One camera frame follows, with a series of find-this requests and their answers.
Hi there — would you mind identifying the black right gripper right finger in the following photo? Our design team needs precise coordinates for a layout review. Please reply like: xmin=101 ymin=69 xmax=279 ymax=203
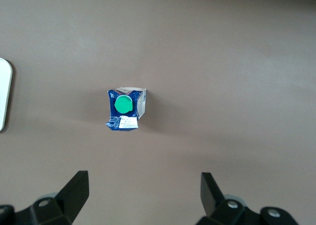
xmin=196 ymin=172 xmax=260 ymax=225

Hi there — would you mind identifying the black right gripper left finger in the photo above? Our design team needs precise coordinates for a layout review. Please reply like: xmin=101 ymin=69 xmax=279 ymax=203
xmin=29 ymin=170 xmax=89 ymax=225

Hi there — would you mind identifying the blue milk carton green cap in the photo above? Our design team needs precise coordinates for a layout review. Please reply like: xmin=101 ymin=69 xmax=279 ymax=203
xmin=105 ymin=86 xmax=148 ymax=132

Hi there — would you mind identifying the cream rabbit print tray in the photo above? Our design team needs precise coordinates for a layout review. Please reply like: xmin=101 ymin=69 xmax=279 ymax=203
xmin=0 ymin=57 xmax=13 ymax=132

